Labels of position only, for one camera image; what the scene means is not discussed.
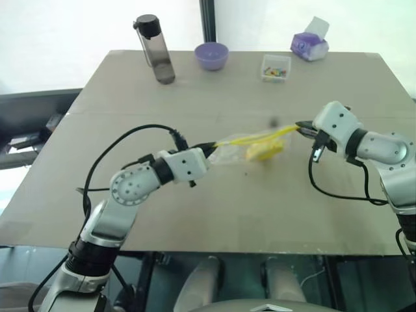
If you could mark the grey water bottle black cap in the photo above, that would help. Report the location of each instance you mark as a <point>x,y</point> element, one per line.
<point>161,55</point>

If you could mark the grey right robot leg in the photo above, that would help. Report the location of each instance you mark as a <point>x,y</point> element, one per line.
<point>282,279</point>

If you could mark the flat dark device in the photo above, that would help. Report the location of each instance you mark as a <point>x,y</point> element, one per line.
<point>24,141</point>

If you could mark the clear plastic bag yellow rim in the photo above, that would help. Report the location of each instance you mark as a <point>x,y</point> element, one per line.
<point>230,149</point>

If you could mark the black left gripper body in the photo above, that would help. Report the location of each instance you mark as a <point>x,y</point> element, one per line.
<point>192,184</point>

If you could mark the purple plastic bowl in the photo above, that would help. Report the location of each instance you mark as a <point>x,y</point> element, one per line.
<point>212,57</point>

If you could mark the grey left robot leg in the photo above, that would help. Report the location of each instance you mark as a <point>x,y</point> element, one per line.
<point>201,282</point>

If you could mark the dark side bench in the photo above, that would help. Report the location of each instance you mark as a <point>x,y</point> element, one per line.
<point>29,104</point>

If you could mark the small dark box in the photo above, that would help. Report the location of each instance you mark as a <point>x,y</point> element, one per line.
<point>53,123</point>

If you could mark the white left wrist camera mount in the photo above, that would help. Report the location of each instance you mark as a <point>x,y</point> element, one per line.
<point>187,162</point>

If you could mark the clear box of colourful bits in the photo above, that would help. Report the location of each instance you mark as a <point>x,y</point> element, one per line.
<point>275,68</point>

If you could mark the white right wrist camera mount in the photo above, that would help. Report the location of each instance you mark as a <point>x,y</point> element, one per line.
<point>338,122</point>

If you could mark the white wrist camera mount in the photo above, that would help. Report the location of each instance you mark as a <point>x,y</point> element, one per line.
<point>338,122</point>
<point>187,162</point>

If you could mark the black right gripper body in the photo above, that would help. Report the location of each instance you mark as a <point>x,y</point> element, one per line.
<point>320,143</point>

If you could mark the grey robot leg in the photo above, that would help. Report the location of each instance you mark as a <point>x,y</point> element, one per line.
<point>201,282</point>
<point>282,279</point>

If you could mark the orange pineapple-shaped snack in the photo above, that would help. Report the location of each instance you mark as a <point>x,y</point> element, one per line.
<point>265,151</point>

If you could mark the grey robot chest plate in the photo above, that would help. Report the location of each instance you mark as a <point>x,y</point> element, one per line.
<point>266,307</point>

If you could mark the purple tissue pack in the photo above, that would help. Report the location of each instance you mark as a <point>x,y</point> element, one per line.
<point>308,45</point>

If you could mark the dark window frame post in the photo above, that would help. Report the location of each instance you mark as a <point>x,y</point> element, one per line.
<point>208,19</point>

